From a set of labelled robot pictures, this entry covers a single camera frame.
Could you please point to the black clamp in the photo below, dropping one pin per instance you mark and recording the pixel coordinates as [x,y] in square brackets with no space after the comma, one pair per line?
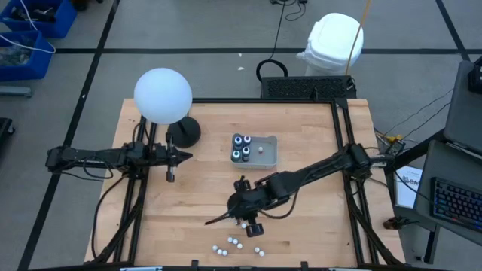
[194,263]
[304,264]

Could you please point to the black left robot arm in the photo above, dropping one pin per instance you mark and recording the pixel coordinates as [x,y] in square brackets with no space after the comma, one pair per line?
[94,156]

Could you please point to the black perforated computer case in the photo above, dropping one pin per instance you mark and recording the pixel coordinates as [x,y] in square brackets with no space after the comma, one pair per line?
[307,87]

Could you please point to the grey plastic bin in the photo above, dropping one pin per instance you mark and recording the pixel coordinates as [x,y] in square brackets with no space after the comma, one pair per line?
[267,160]

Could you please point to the dark grey desk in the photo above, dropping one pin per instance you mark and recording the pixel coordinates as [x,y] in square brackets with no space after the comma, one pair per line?
[444,165]

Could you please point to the large bottle green tip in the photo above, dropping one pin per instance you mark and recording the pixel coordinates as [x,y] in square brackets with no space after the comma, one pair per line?
[236,154]

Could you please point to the grey side table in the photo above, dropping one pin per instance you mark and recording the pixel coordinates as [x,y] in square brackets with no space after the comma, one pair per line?
[465,109]

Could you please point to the large bottle maroon tip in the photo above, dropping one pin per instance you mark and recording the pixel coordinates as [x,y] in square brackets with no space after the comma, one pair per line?
[247,140]

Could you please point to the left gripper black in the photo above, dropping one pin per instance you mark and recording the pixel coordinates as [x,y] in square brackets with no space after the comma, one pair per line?
[163,156]

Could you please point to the large bottle black tip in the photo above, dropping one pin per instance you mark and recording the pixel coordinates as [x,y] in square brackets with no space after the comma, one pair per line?
[245,151]

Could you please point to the large bottle blue tip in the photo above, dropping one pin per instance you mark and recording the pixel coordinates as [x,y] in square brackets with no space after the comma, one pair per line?
[238,141]

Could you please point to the brown black floor object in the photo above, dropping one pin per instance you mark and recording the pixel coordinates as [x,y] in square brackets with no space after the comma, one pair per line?
[393,223]

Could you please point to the white paper sheet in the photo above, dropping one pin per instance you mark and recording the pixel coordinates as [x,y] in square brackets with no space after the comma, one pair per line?
[408,188]

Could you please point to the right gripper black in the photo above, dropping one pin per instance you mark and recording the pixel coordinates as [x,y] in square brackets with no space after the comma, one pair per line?
[246,205]

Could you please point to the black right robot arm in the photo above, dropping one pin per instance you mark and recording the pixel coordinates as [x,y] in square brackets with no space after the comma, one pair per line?
[320,167]

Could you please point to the white bucket with bag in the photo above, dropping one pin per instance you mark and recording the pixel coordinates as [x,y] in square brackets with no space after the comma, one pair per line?
[333,41]

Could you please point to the black backlit keyboard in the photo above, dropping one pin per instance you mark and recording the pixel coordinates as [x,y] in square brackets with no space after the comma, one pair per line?
[455,203]

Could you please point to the grey metal bar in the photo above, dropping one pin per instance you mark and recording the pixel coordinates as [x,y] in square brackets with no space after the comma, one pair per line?
[15,91]

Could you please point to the blue storage bin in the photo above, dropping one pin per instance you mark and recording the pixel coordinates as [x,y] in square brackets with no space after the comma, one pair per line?
[41,64]
[64,19]

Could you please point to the black device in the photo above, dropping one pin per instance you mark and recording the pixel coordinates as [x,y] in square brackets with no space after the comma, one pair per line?
[476,77]

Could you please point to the white globe lamp black base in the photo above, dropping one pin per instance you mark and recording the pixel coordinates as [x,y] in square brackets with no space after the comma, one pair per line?
[162,96]

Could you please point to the yellow connector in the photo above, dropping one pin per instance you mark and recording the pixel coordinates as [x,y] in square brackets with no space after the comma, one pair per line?
[393,138]

